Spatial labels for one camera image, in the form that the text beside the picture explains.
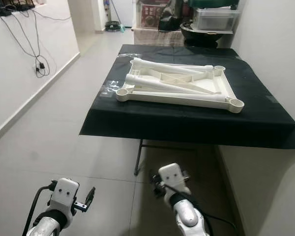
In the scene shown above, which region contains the clear crossed tape patch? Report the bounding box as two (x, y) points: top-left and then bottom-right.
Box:
(102, 81), (121, 98)

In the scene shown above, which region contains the black power cable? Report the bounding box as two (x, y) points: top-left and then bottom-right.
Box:
(0, 10), (52, 78)

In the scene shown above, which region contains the black router with antennas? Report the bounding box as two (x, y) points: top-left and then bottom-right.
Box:
(10, 0), (37, 11)

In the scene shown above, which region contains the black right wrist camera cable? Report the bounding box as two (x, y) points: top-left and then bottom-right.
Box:
(167, 184), (236, 232)

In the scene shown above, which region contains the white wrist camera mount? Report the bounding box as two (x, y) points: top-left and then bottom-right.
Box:
(157, 163), (191, 200)
(51, 178), (80, 217)

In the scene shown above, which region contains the white plastic children table top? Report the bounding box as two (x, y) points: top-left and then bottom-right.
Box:
(115, 58), (245, 114)

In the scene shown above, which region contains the dark green round lid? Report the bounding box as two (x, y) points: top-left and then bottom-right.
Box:
(189, 0), (241, 9)

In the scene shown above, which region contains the broom with teal head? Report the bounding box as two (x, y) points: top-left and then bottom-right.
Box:
(108, 0), (126, 32)

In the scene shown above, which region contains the storage box with orange lid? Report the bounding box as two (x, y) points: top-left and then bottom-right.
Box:
(135, 0), (168, 31)

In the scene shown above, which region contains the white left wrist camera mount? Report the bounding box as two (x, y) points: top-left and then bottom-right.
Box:
(51, 178), (80, 217)

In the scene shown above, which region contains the grey metal table frame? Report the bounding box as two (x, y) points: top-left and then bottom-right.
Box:
(134, 139), (200, 177)

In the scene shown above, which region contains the thin black cable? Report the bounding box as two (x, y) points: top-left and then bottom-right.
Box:
(29, 9), (72, 21)

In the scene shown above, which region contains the black plastic bag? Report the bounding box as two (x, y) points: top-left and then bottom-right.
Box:
(158, 0), (190, 32)

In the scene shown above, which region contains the black tablecloth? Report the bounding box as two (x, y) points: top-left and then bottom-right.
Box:
(79, 44), (295, 151)

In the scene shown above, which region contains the beige patterned table cloth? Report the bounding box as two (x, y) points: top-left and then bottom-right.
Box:
(132, 27), (185, 47)

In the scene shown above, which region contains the black round wok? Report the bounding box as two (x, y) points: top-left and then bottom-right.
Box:
(180, 22), (234, 48)

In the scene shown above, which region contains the black round floor device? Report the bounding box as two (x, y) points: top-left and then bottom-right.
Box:
(105, 21), (121, 32)

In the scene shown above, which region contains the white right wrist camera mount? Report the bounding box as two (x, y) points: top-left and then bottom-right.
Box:
(157, 163), (191, 200)

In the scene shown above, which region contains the clear plastic storage bin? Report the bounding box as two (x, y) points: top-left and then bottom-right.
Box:
(192, 7), (241, 34)

